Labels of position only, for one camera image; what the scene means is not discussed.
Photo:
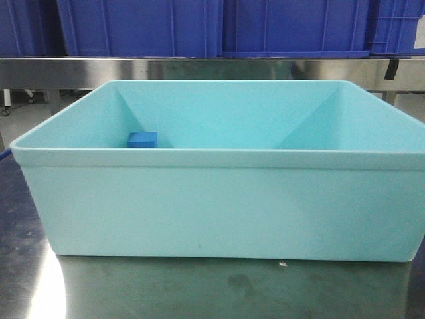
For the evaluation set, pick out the small blue cube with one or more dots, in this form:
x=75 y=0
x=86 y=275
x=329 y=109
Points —
x=142 y=140

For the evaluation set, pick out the blue crate upper shelf right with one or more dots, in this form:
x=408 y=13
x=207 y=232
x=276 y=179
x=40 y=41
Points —
x=294 y=29

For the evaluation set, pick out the blue crate shelf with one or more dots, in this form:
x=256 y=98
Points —
x=182 y=29
x=294 y=29

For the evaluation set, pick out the blue crate upper shelf left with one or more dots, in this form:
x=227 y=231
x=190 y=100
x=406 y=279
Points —
x=182 y=29

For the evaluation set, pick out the light cyan plastic tub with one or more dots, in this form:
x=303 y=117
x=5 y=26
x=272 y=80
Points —
x=266 y=169

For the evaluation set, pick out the black tape strip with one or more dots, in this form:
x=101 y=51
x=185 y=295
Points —
x=391 y=69

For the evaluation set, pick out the blue crate far right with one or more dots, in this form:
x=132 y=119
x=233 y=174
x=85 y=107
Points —
x=393 y=28

